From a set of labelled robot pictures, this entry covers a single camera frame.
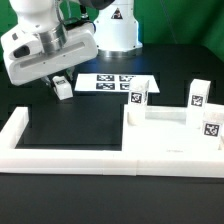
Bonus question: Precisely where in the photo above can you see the black cable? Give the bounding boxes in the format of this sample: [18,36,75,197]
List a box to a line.
[63,0,96,31]

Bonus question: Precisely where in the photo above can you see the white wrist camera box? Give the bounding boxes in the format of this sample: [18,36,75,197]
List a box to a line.
[1,27,42,60]

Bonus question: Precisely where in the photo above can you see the white square tabletop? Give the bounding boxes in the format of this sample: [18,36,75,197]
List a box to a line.
[122,105,224,154]

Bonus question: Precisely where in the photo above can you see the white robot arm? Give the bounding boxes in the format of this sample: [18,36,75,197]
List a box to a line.
[1,0,142,86]

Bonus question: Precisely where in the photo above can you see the white marker sheet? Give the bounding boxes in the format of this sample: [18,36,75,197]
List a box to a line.
[73,73,160,94]

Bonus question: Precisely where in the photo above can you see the white U-shaped fence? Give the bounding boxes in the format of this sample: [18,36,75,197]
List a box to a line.
[0,107,224,178]

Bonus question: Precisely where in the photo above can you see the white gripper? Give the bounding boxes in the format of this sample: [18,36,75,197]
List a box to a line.
[3,22,98,88]

